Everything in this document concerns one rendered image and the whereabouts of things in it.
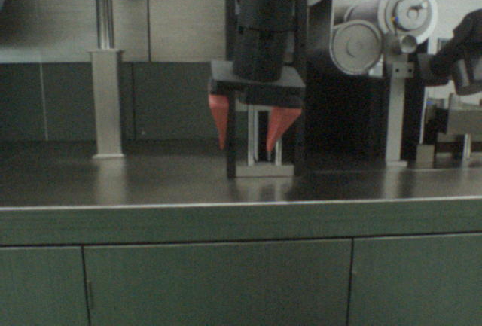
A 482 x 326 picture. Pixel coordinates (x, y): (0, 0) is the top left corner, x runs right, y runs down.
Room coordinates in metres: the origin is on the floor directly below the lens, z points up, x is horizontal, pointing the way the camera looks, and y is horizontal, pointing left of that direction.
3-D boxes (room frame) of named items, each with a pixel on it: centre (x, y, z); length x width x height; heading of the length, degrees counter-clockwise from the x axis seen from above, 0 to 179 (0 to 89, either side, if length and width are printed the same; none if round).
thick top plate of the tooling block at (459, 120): (1.16, -0.56, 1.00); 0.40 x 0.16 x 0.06; 4
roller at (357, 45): (1.11, -0.26, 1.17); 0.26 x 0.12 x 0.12; 4
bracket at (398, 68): (0.95, -0.36, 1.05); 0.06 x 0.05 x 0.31; 4
